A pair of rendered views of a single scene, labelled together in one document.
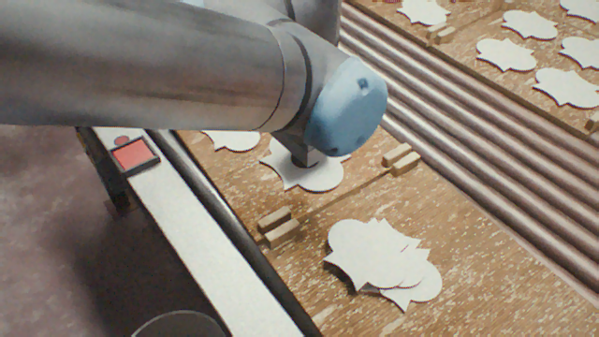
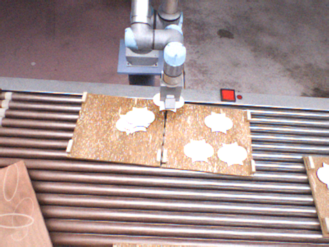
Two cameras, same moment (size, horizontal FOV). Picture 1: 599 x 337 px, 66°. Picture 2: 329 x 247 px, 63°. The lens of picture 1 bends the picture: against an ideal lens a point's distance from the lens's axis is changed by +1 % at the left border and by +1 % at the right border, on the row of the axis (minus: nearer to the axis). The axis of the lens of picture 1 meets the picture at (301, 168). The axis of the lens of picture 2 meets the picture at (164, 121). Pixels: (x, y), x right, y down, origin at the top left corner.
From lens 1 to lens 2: 1.14 m
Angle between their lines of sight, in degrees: 64
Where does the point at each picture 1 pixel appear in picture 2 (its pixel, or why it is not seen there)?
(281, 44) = (135, 16)
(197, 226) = (187, 96)
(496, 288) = (103, 140)
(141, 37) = not seen: outside the picture
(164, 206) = (200, 93)
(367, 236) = (143, 120)
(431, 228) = (132, 143)
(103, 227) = not seen: hidden behind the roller
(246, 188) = (188, 110)
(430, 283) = (119, 125)
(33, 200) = not seen: hidden behind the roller
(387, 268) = (131, 117)
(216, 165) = (205, 109)
